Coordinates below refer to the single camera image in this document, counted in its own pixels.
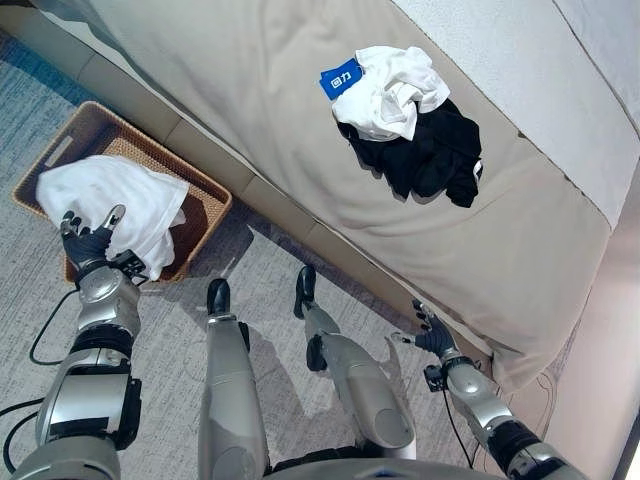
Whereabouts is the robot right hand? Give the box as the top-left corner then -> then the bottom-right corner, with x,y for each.
384,299 -> 457,359

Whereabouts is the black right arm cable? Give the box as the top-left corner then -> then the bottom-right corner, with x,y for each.
441,388 -> 475,469

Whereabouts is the white garment with blue tag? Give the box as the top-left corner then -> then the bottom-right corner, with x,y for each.
319,45 -> 452,142

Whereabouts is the white quilted bed cover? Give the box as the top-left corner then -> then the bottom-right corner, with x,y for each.
390,0 -> 640,231

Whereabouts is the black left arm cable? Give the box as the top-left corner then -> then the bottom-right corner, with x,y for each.
0,287 -> 81,474

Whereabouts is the beige bed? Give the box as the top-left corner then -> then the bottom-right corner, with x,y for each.
0,0 -> 640,396

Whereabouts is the robot leg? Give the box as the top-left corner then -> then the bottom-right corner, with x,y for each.
197,278 -> 271,480
292,264 -> 418,461

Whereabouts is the robot left leg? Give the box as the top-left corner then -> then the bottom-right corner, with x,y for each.
197,278 -> 271,480

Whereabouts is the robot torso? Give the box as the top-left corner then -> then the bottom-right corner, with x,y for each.
262,446 -> 494,480

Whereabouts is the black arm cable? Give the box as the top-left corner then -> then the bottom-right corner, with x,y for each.
441,388 -> 475,469
0,287 -> 81,474

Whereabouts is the woven rattan basket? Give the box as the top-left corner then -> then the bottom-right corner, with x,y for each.
11,100 -> 234,285

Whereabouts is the robot right leg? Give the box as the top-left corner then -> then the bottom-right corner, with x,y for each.
292,264 -> 418,461

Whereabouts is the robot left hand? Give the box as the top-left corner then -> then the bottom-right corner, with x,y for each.
59,203 -> 127,274

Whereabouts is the white t-shirt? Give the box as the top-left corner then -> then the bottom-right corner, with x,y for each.
35,154 -> 191,282

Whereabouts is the black garment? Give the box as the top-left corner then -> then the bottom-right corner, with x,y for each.
337,97 -> 484,209

